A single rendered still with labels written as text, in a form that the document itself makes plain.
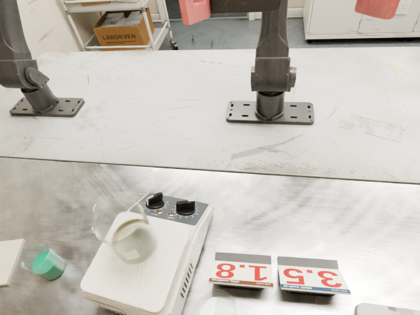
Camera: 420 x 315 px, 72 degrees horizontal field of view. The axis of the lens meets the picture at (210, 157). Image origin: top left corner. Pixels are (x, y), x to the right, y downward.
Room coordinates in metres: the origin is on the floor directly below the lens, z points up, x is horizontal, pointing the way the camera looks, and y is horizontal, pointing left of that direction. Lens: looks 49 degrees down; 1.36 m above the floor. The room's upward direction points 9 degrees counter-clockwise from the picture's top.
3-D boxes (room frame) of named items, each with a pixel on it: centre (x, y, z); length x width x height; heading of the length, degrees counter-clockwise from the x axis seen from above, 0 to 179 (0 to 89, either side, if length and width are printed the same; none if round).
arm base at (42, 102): (0.68, 0.42, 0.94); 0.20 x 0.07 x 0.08; 74
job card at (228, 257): (0.16, -0.02, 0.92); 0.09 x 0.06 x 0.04; 76
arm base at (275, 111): (0.51, -0.16, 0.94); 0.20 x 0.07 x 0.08; 74
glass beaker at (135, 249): (0.19, 0.12, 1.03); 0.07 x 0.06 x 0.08; 50
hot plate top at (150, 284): (0.17, 0.12, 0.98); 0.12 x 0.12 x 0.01; 67
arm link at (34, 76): (0.67, 0.42, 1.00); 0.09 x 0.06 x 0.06; 74
